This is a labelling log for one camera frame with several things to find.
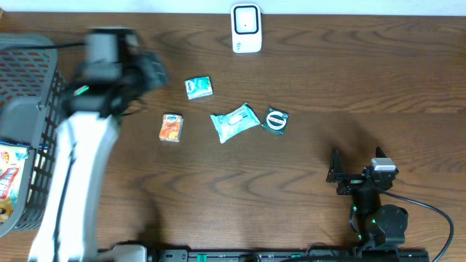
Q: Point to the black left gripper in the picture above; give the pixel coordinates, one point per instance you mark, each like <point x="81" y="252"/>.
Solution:
<point x="152" y="73"/>

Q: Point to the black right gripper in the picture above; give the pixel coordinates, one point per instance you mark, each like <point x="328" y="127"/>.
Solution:
<point x="335" y="175"/>

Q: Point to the orange tissue pack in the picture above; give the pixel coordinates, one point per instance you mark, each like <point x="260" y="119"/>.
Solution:
<point x="171" y="128"/>

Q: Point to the teal wet wipes pack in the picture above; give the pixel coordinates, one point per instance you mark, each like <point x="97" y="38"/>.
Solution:
<point x="231" y="124"/>

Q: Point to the yellow snack bag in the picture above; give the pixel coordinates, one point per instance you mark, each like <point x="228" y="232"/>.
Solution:
<point x="13" y="160"/>

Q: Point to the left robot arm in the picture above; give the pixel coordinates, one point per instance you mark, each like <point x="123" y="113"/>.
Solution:
<point x="116" y="72"/>

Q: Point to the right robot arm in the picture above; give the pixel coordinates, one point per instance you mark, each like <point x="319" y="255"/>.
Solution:
<point x="380" y="227"/>

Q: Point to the white barcode scanner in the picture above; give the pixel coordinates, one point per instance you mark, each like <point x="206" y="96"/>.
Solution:
<point x="246" y="28"/>

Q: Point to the grey plastic shopping basket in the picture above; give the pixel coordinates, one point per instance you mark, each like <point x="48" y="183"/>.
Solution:
<point x="30" y="84"/>

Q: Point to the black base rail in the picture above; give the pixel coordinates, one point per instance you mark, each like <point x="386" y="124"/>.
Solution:
<point x="320" y="254"/>

